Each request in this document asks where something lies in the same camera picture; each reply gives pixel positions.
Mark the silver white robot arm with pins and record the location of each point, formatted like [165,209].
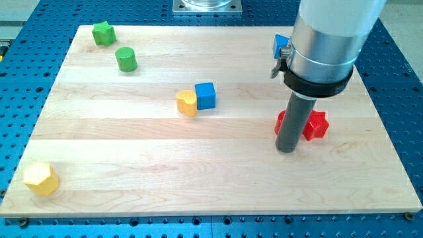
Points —
[317,59]

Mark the red star block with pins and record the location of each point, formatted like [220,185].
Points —
[316,126]

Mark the green star block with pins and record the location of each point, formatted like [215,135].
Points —
[103,34]

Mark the blue cube block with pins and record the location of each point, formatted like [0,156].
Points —
[206,96]

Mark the yellow heart block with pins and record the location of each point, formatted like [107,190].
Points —
[187,102]

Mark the wooden board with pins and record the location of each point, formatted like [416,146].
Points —
[121,147]

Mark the red cylinder block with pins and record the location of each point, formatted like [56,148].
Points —
[279,122]

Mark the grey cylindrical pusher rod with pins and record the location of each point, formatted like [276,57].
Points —
[297,113]

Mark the green cylinder block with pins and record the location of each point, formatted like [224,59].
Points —
[125,57]

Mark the yellow hexagon block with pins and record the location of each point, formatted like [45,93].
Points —
[41,179]

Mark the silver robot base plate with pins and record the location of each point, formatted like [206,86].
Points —
[186,7]

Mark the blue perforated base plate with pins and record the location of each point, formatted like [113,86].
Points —
[35,57]

